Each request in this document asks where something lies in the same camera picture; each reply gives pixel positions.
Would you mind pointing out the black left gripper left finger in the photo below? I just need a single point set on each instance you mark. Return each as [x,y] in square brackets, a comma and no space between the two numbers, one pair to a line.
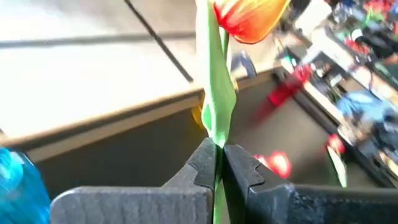
[140,205]

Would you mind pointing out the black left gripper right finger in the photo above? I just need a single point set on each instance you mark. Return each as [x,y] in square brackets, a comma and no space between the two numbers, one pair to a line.
[311,205]

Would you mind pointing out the red artificial tulip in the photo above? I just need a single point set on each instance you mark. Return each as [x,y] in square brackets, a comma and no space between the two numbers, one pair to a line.
[280,165]
[336,144]

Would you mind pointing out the orange artificial tulip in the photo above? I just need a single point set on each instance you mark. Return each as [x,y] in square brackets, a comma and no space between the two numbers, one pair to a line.
[219,93]

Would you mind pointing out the yellow glass vase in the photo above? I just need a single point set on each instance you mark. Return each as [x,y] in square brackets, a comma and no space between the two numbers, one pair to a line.
[197,116]

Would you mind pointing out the red glass vase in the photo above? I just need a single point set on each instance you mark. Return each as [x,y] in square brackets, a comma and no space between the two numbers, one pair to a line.
[281,95]

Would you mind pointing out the blue glass vase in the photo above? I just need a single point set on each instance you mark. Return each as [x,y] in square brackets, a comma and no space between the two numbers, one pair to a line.
[21,193]

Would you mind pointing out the grey metal hook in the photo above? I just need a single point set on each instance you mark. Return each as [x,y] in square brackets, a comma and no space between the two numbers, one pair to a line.
[248,67]

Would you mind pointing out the black table frame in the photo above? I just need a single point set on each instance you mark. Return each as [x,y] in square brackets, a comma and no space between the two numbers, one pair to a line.
[124,127]

